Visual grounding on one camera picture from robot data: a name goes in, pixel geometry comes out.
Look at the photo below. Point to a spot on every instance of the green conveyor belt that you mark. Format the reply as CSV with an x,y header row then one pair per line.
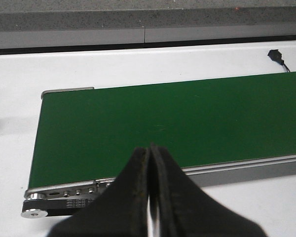
x,y
162,128

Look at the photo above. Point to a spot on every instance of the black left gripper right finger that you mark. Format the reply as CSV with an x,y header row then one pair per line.
x,y
179,208

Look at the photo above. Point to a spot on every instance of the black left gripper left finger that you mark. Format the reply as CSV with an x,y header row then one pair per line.
x,y
120,211

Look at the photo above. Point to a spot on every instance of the black timing drive belt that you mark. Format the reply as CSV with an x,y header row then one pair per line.
x,y
39,208

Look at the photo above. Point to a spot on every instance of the aluminium conveyor frame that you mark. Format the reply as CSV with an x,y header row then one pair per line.
x,y
64,191

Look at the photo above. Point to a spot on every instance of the grey stone counter left slab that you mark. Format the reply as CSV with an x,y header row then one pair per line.
x,y
45,15

